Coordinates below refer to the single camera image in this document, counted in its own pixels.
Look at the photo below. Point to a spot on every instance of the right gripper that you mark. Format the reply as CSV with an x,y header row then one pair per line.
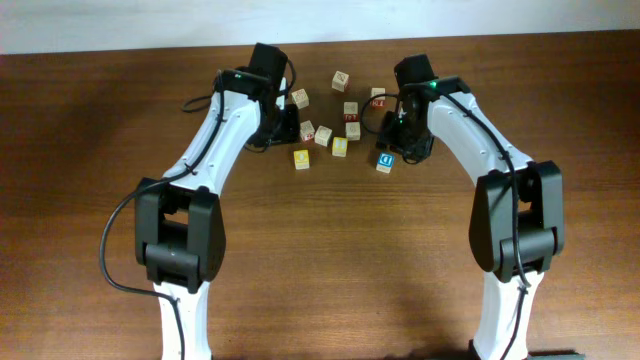
x,y
400,134

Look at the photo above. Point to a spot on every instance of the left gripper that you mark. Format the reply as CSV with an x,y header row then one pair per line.
x,y
292,132

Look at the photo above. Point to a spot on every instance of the blue D wooden block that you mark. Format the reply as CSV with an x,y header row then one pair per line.
x,y
385,163

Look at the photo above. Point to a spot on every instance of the yellow O wooden block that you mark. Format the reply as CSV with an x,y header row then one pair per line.
x,y
301,159

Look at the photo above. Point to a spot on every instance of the yellow blue wooden block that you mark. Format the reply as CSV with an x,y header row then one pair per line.
x,y
339,146

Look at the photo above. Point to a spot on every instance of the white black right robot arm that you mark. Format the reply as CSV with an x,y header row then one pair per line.
x,y
517,219

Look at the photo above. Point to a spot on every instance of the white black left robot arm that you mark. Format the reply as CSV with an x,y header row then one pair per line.
x,y
179,230

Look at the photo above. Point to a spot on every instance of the K wooden block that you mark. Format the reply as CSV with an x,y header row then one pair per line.
x,y
307,131

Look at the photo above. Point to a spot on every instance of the green R wooden block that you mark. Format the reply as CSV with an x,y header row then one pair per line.
x,y
300,98

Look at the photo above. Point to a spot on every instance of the far right red block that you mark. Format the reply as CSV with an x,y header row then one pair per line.
x,y
378,96

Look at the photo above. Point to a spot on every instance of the tilted red-sided wooden block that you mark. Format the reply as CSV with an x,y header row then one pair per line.
x,y
322,136

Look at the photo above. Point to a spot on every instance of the green A wooden block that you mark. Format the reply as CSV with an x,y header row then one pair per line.
x,y
353,131

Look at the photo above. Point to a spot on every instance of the middle red wooden block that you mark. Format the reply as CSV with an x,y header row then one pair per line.
x,y
350,112

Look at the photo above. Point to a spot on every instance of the top wooden block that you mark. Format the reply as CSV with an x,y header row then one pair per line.
x,y
340,81

